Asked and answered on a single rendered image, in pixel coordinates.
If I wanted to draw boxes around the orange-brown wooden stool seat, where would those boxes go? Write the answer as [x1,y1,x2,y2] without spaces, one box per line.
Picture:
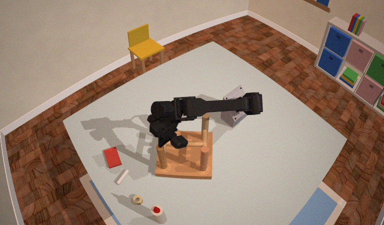
[155,130,213,180]

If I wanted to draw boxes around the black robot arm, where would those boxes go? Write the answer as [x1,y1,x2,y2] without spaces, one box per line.
[149,92,263,138]

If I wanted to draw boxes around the red rectangular block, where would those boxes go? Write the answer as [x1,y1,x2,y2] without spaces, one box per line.
[104,147,122,169]

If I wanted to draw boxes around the tan wooden stool legs with crossbar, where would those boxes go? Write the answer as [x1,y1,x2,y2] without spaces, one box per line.
[156,113,210,171]

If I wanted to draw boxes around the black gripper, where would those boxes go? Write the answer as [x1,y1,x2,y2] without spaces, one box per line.
[147,114,188,149]

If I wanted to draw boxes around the tan roll of masking tape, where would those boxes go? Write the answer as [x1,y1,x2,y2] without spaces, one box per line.
[133,195,143,205]

